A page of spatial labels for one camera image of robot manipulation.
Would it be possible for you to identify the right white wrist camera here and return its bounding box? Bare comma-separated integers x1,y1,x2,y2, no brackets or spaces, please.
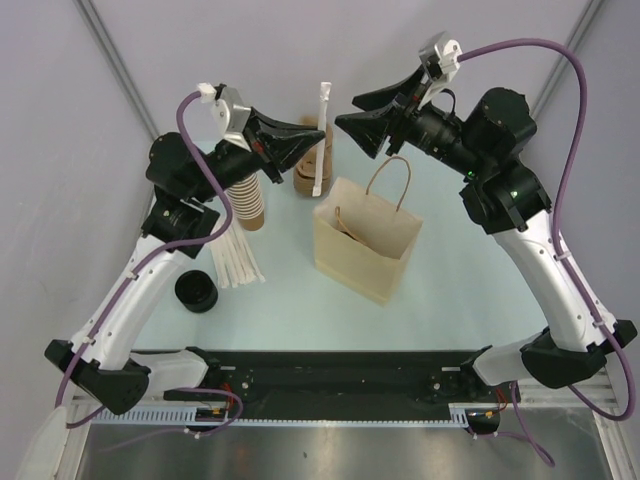
419,31,462,108

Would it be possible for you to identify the single white straw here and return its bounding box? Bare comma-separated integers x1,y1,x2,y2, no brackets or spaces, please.
312,81,332,197

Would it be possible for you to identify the cardboard cup carrier stack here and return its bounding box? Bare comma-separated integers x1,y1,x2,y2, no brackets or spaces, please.
293,123,333,197

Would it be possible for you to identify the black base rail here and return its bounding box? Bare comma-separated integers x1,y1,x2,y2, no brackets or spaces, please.
163,350,508,415

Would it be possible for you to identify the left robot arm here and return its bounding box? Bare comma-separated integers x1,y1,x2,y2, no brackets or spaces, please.
45,108,325,414

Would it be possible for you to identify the white cable duct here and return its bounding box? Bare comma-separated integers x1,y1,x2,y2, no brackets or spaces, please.
94,404,500,428

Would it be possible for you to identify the pile of wrapped straws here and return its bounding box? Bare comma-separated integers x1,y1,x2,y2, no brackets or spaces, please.
209,221,265,289

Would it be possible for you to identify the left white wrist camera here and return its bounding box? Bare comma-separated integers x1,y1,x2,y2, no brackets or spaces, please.
196,82,251,151

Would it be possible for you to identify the stack of black lids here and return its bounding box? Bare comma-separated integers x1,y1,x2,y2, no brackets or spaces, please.
174,270,219,314

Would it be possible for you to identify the brown paper bag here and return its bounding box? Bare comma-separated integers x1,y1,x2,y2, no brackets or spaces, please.
312,155,423,306

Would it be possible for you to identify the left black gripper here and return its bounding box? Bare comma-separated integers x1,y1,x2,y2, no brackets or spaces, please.
190,107,324,204

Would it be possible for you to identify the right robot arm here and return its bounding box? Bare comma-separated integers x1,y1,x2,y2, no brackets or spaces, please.
335,68,638,401

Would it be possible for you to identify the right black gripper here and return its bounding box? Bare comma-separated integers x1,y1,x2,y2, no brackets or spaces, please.
334,63,489,180

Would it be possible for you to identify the stack of paper cups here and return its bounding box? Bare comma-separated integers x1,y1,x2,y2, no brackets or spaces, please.
226,173,265,231

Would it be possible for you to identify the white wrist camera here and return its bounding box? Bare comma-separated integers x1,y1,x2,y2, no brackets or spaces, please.
419,31,462,108
196,82,251,151

